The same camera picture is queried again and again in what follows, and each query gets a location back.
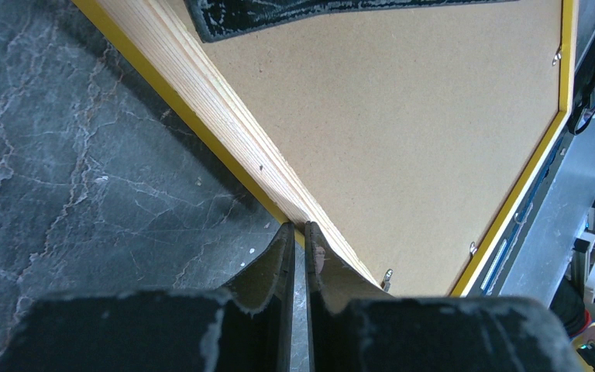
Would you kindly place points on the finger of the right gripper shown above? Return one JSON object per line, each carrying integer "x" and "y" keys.
{"x": 215, "y": 21}

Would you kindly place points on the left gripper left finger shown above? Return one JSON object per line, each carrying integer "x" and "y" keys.
{"x": 243, "y": 325}

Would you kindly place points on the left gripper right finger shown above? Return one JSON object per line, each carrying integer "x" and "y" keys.
{"x": 353, "y": 325}

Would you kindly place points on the yellow picture frame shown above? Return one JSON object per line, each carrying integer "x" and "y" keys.
{"x": 215, "y": 118}

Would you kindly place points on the brown cardboard backing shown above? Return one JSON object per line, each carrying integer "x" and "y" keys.
{"x": 405, "y": 154}

